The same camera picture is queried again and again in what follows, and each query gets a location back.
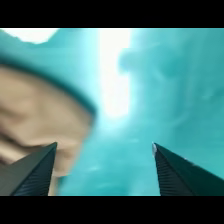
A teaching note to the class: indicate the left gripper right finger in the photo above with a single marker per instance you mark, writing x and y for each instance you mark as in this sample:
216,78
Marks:
183,176

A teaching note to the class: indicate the red-brown shirt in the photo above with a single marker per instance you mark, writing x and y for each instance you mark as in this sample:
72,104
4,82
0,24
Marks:
36,110

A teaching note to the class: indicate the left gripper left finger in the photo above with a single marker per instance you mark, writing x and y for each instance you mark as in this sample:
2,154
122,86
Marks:
31,175

